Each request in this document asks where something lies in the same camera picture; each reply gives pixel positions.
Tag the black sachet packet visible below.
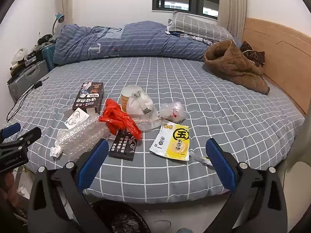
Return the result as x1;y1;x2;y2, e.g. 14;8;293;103
108;130;139;161

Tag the small white wrapper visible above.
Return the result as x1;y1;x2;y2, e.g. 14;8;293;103
189;150;214;170

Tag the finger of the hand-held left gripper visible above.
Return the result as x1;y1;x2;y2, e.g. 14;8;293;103
0;127;42;151
0;123;21;139

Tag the dark brown snack box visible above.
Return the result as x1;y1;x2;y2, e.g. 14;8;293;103
72;82;104;114

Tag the teal suitcase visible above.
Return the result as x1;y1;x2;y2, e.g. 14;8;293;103
41;42;57;71

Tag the red plastic bag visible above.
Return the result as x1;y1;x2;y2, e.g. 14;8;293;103
98;99;142;141

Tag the yellow paper cup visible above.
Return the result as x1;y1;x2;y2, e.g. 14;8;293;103
121;85;146;112

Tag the black lined trash bin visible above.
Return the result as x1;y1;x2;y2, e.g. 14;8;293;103
91;200;151;233

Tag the grey suitcase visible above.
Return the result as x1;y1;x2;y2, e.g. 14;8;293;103
8;59;50;102

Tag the narrow beige curtain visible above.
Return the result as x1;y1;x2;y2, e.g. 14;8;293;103
57;0;76;25

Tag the beige chair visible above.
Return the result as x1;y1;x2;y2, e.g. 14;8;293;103
279;120;311;224

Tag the grey checked pillow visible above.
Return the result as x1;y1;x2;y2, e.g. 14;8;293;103
166;12;234;42

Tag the white barcode plastic bag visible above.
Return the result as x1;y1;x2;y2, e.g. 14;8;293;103
126;90;156;117

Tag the wide beige curtain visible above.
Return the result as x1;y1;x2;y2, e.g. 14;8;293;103
217;0;248;44

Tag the clear zip bag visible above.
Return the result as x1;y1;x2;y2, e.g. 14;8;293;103
132;115;168;131

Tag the black charger cable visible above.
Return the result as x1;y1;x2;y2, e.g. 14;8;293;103
6;76;49;122

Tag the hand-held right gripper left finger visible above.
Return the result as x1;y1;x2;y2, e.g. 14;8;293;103
28;138;110;233

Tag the dark brown patterned garment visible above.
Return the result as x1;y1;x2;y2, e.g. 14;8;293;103
239;41;265;67

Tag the clear bubble wrap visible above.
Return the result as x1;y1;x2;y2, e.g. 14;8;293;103
50;115;110;159

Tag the brown padded jacket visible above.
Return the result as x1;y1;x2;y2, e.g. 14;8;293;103
204;40;271;95

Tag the bed with grey checked sheet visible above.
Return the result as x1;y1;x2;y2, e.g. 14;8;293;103
7;56;307;204

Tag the clear plastic bag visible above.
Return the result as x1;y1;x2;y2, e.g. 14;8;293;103
159;102;186;123

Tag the white round gadget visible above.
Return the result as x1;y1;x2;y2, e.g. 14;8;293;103
12;48;28;65

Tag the blue striped duvet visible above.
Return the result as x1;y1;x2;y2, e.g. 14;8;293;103
53;21;243;66

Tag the pile of dark items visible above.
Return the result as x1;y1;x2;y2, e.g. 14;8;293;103
10;47;45;77

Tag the dark cloth bundle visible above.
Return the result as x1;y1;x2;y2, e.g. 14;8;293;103
36;34;59;46

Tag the blue desk lamp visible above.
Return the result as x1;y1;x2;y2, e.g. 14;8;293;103
52;13;65;36

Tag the small white printed box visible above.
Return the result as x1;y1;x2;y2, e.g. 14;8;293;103
65;109;89;130

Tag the wooden headboard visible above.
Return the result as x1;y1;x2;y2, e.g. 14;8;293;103
242;17;311;117

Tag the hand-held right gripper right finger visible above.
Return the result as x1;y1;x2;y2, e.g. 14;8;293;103
205;138;288;233

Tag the yellow snack packet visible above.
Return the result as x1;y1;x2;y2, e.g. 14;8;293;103
149;123;190;162

